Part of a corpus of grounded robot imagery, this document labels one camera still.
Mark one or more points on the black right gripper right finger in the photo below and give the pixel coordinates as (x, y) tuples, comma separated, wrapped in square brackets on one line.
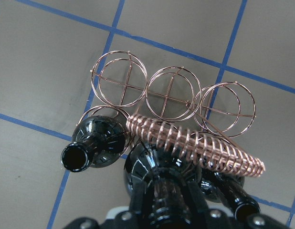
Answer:
[(195, 198)]

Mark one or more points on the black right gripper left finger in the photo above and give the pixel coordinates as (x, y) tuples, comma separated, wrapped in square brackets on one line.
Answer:
[(141, 199)]

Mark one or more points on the dark wine bottle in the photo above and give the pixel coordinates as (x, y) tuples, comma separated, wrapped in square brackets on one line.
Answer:
[(98, 141), (166, 176)]

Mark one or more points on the dark wine bottle in basket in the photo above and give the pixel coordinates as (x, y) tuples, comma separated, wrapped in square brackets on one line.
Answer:
[(98, 141)]

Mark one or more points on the copper wire wine basket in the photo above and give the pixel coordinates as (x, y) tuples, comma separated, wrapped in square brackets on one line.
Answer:
[(173, 111)]

